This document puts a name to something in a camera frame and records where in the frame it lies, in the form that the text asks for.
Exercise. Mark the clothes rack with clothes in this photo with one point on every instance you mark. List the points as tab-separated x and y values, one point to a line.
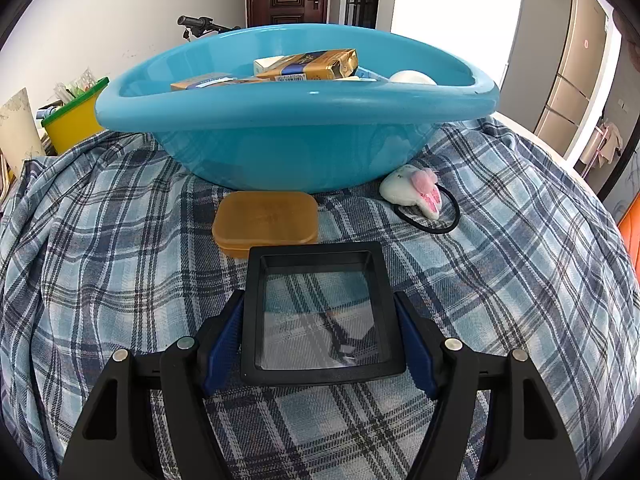
605	145

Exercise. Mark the gold and blue cigarette carton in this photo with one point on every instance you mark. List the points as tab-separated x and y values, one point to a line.
320	62

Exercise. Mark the orange item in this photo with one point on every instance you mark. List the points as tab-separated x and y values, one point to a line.
631	232

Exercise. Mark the translucent orange plastic box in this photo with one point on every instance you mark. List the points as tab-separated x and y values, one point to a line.
265	220

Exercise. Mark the black square magnifier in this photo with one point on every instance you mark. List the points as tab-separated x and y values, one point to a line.
251	310

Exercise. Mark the grey and gold refrigerator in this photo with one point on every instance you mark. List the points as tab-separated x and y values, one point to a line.
565	60

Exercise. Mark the blue plaid cloth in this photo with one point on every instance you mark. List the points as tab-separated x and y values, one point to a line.
125	240

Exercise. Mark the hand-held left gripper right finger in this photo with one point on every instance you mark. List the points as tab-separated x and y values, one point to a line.
417	350

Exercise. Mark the black bicycle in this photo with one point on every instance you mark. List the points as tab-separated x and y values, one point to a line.
200	24

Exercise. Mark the steel flask with floral sleeve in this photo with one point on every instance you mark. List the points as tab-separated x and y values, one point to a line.
17	130

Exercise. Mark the yellow bin with green rim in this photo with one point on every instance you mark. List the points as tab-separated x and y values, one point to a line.
75	120

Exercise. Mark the white round item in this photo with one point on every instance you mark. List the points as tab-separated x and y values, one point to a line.
412	78

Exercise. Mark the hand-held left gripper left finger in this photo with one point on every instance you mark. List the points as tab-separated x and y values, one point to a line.
225	340

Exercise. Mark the blue plastic basin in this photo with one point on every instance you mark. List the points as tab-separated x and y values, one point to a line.
300	135

